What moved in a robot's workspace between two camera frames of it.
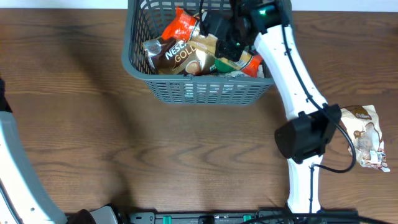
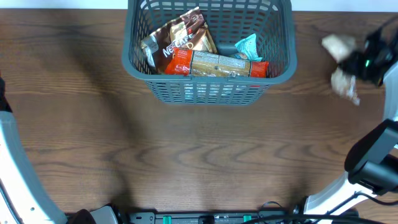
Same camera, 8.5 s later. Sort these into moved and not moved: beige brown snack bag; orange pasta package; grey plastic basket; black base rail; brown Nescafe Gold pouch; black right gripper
Moved: beige brown snack bag; brown Nescafe Gold pouch; orange pasta package; black right gripper
Not moved: grey plastic basket; black base rail
